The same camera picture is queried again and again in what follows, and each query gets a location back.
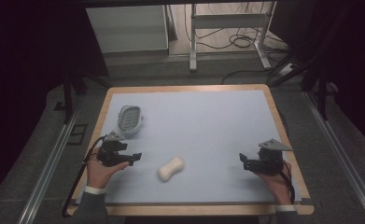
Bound light blue table mat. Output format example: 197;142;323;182
103;90;303;205

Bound aluminium rail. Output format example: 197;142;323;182
16;102;86;224
303;91;365;224

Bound black stand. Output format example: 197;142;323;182
52;69;111;125

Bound white soap bar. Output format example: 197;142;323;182
157;156;186;183

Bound person's right hand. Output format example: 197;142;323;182
252;160;292;207

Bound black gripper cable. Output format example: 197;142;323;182
277;160;296;205
61;135;107;218

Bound white power strip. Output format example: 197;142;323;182
277;63;297;77

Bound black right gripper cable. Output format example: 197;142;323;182
277;160;296;205

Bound black floor cables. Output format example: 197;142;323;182
183;2;291;86

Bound person's left hand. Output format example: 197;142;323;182
86;154;131;189

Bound white metal stand frame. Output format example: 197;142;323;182
189;1;278;73

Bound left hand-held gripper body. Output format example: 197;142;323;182
96;130;129;168

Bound grey oval soap dish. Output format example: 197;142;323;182
117;105;146;135

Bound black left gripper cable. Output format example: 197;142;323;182
61;135;107;218

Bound white flat panel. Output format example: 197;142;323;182
85;4;170;54

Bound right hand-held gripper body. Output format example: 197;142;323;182
247;138;294;175

